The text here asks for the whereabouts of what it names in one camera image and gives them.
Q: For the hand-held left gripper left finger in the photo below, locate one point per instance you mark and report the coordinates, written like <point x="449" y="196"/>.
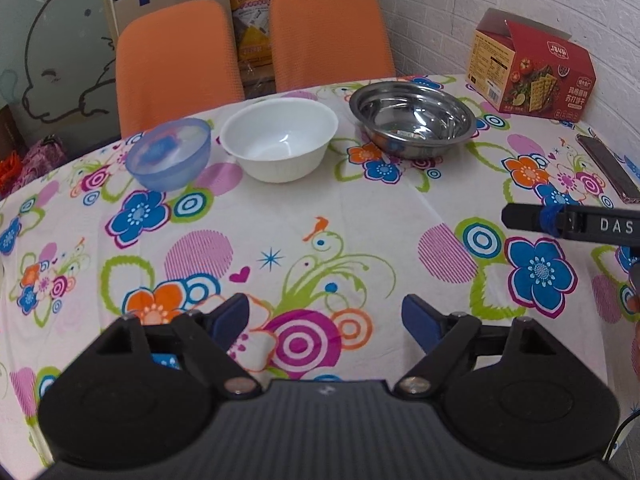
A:
<point x="231" y="316"/>

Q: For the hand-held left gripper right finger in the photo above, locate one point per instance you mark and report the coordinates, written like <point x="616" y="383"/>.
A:
<point x="417" y="321"/>

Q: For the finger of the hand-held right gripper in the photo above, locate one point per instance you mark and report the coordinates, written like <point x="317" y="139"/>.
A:
<point x="530" y="216"/>

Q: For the smartphone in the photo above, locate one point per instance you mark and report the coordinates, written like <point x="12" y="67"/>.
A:
<point x="607" y="165"/>

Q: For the floral tablecloth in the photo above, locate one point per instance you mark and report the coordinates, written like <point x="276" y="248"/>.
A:
<point x="320" y="240"/>

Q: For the red cracker box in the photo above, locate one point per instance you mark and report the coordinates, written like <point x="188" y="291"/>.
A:
<point x="537" y="72"/>

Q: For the stainless steel bowl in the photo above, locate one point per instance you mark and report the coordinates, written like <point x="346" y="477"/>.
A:
<point x="412" y="115"/>

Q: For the blue translucent plastic bowl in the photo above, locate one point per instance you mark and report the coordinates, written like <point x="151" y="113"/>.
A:
<point x="167" y="160"/>

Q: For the white bowl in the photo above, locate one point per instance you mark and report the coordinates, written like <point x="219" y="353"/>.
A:
<point x="280" y="135"/>

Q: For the purple patterned bag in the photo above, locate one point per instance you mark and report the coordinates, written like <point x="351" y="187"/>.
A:
<point x="42" y="156"/>

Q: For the orange chair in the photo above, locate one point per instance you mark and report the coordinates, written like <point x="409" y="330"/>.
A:
<point x="177" y="65"/>
<point x="327" y="35"/>

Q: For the yellow snack bag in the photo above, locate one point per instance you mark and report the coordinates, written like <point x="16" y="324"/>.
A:
<point x="252" y="20"/>

